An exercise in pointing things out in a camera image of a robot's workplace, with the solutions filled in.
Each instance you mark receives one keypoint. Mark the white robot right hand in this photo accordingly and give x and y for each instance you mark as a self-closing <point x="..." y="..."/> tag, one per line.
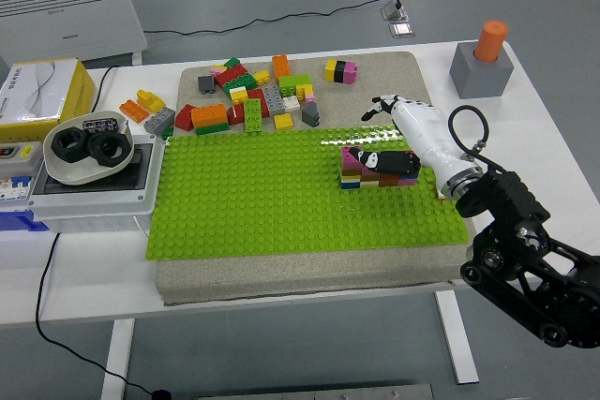
<point x="426" y="133"/>

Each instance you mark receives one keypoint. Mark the magenta toy brick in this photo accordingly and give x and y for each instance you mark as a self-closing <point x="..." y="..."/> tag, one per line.
<point x="348" y="161"/>

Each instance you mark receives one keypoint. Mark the yellow black pink brick stack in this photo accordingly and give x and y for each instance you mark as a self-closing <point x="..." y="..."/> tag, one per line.
<point x="341" y="71"/>

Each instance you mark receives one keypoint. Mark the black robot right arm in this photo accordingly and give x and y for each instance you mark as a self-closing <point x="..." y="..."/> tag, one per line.
<point x="511" y="203"/>

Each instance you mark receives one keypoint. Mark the brown-orange toy brick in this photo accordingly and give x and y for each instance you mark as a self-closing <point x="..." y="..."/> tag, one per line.
<point x="389" y="181"/>

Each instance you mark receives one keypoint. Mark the brown toy brick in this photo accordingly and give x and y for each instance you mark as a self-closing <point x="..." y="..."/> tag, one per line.
<point x="349" y="173"/>

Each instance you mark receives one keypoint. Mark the small pink toy brick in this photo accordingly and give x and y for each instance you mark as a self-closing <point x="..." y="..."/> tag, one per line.
<point x="309" y="98"/>
<point x="217" y="72"/>

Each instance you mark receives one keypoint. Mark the small yellow toy brick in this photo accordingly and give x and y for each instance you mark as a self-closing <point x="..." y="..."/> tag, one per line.
<point x="219" y="67"/>
<point x="305" y="91"/>

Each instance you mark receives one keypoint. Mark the white toy brick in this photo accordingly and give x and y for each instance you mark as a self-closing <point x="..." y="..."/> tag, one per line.
<point x="291" y="104"/>

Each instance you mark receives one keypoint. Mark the lime green toy brick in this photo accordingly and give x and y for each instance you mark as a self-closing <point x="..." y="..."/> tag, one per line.
<point x="295" y="83"/>

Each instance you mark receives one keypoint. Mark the light grey toy brick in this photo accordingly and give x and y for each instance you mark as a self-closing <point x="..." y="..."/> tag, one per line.
<point x="159" y="120"/>
<point x="274" y="99"/>

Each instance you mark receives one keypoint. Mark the tall orange toy brick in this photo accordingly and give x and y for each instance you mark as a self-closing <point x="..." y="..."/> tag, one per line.
<point x="281" y="66"/>

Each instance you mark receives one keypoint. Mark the green studded baseplate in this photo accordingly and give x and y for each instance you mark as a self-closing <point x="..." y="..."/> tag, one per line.
<point x="258" y="194"/>

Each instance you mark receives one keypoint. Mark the dark green toy brick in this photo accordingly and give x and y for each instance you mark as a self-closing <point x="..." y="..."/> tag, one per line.
<point x="239" y="84"/>

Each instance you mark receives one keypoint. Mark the large red toy brick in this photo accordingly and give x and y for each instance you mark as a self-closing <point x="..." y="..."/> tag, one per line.
<point x="232" y="74"/>

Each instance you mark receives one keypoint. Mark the small green toy brick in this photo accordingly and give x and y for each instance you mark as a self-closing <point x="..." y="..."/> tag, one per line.
<point x="232" y="63"/>
<point x="167" y="133"/>

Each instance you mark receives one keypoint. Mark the flat green toy brick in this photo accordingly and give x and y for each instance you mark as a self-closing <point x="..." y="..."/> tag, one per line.
<point x="212" y="128"/>

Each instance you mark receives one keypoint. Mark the large orange toy brick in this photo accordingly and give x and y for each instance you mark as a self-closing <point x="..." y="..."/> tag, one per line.
<point x="209" y="115"/>

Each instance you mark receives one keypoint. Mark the dark grey toy brick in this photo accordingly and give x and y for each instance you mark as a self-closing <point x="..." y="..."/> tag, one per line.
<point x="206" y="84"/>

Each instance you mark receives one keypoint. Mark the red sloped toy brick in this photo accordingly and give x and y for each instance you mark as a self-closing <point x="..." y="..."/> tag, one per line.
<point x="184" y="118"/>

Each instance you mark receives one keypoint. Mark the yellow sloped toy brick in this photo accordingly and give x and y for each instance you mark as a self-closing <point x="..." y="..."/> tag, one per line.
<point x="150" y="101"/>

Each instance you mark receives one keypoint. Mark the flat orange toy brick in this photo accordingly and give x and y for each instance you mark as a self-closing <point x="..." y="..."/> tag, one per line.
<point x="134" y="110"/>

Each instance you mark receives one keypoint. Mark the pink and blue brick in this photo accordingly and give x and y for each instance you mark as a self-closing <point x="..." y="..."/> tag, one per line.
<point x="409" y="182"/>

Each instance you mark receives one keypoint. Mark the grey cube holder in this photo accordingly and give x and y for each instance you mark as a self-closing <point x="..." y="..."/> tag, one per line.
<point x="478" y="79"/>

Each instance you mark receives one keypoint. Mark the blue and white brick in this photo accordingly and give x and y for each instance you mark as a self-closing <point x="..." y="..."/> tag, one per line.
<point x="350" y="183"/>

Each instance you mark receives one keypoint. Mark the closed metal floor socket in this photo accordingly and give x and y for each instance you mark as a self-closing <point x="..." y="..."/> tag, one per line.
<point x="402" y="30"/>

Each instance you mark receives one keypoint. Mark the orange cylinder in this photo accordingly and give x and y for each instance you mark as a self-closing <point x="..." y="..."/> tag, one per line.
<point x="490" y="41"/>

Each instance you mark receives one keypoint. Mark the dark grey sloped brick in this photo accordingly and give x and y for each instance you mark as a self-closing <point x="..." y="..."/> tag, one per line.
<point x="310" y="115"/>

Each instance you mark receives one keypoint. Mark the open metal floor socket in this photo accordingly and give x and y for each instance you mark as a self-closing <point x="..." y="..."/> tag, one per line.
<point x="391" y="13"/>

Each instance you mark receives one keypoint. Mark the long lime green brick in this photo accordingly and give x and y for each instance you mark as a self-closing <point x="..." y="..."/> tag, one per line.
<point x="253" y="115"/>

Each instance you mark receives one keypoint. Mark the grey-brown foam mat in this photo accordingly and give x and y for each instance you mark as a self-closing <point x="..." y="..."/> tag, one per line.
<point x="304" y="276"/>

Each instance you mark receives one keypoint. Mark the white table leg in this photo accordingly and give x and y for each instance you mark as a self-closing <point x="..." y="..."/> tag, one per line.
<point x="117" y="358"/>
<point x="457" y="339"/>

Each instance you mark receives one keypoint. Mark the small black terminal block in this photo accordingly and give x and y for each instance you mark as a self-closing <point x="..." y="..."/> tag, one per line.
<point x="99" y="125"/>

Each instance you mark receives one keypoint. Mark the large black hex nut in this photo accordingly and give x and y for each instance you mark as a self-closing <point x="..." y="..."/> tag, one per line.
<point x="61" y="152"/>
<point x="96" y="151"/>

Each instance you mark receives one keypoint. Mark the grey junction box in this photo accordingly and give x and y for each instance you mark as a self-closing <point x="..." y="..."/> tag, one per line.
<point x="94" y="205"/>

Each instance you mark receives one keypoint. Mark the white bowl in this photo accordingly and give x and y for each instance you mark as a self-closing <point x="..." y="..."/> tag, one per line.
<point x="79" y="174"/>

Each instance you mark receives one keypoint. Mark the white panel heater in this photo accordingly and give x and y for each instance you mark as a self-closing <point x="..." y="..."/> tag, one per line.
<point x="70" y="16"/>

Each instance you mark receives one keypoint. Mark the yellow and white tissue box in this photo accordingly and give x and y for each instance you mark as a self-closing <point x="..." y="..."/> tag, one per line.
<point x="37" y="91"/>

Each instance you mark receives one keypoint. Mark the grey circuit breaker box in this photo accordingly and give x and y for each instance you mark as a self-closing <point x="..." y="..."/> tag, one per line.
<point x="19" y="170"/>

